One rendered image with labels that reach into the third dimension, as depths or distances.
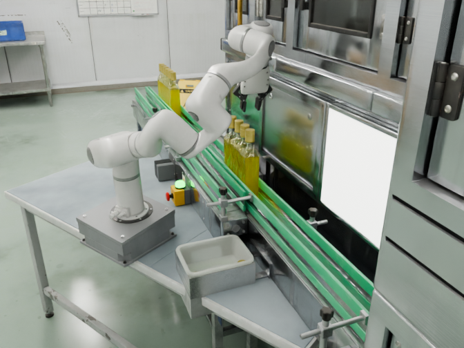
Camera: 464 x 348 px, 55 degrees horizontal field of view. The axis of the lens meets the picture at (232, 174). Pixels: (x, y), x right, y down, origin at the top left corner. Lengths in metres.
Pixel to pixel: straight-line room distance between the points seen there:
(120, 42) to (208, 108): 6.17
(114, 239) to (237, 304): 0.47
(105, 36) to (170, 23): 1.02
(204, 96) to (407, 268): 0.79
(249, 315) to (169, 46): 6.46
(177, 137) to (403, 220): 0.81
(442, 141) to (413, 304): 0.22
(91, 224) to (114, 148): 0.37
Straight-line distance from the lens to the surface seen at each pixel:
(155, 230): 1.64
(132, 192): 1.60
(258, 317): 1.37
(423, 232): 0.59
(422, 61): 0.56
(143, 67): 7.48
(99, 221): 1.66
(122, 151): 1.39
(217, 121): 1.25
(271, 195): 1.59
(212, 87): 1.26
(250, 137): 1.58
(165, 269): 1.56
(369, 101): 1.22
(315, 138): 1.45
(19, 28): 6.66
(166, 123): 1.26
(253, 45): 1.34
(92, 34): 7.30
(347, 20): 1.36
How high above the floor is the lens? 1.66
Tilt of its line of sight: 24 degrees down
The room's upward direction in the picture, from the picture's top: straight up
